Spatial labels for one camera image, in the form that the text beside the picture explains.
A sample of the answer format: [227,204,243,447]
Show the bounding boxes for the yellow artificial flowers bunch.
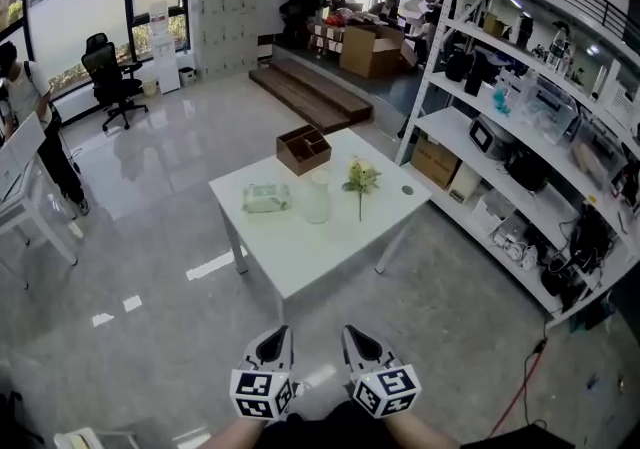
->
[341,154,383,223]

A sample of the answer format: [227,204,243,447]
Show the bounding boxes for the black round pot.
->
[504,146,551,193]

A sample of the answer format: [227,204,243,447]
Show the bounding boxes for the grey locker cabinet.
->
[197,0,263,81]

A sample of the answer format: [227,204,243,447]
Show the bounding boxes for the person's black clothing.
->
[259,399,401,449]

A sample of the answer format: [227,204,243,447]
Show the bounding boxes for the white table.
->
[208,128,433,324]

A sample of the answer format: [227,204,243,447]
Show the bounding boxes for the person's right forearm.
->
[394,411,461,449]

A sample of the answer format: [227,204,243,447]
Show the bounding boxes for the white side desk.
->
[0,112,84,291]

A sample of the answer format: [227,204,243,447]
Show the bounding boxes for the white appliance with black screen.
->
[468,114,516,161]

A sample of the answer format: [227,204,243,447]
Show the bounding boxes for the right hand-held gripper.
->
[342,325,421,420]

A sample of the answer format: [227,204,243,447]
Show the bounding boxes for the brown wooden steps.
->
[248,57,374,135]

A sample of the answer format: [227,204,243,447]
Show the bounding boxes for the large open cardboard box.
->
[338,24,419,80]

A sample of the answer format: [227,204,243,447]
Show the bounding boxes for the white water dispenser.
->
[148,0,181,96]

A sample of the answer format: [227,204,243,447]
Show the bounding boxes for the green wet wipes packet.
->
[241,182,293,214]

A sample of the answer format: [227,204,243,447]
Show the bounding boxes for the closed cardboard box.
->
[410,134,461,190]

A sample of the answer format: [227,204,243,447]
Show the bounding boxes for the teal plastic figure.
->
[492,86,514,116]

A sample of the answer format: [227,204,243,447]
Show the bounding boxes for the white perforated basket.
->
[470,191,516,237]

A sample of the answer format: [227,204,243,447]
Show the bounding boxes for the brown wooden organizer box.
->
[275,124,333,177]

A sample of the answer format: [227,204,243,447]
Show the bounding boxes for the black equipment pack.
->
[459,424,576,449]

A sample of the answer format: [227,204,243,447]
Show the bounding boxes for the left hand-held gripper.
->
[229,325,303,423]

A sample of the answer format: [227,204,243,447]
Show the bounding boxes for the white metal shelving unit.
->
[394,0,640,331]

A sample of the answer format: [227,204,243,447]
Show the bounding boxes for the person's left forearm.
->
[207,417,266,449]

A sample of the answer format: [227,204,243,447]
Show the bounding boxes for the red floor cable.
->
[487,336,549,438]

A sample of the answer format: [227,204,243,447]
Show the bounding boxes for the white translucent vase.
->
[301,169,332,225]

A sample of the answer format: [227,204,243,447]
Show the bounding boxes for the black round speaker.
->
[444,50,474,83]

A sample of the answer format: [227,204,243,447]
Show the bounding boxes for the black office chair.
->
[81,32,149,132]

